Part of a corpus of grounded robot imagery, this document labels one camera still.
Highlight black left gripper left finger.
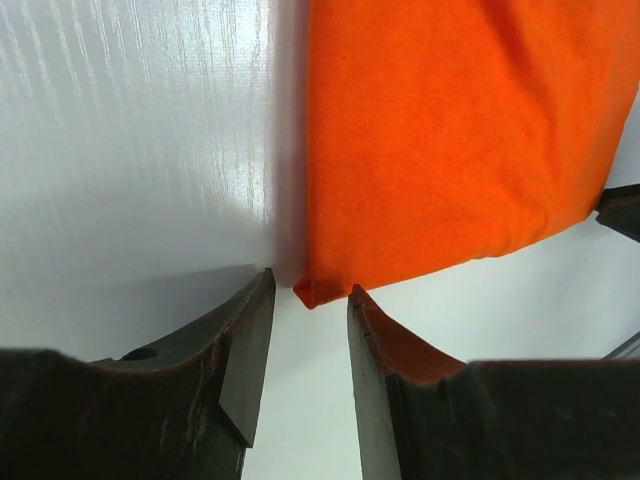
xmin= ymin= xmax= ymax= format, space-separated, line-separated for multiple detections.
xmin=1 ymin=270 xmax=276 ymax=479

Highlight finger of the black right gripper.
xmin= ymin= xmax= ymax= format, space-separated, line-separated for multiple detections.
xmin=595 ymin=184 xmax=640 ymax=238

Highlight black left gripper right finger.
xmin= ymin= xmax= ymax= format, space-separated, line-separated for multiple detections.
xmin=348 ymin=287 xmax=639 ymax=479

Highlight orange t shirt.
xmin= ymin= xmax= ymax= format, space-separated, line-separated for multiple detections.
xmin=294 ymin=1 xmax=639 ymax=308

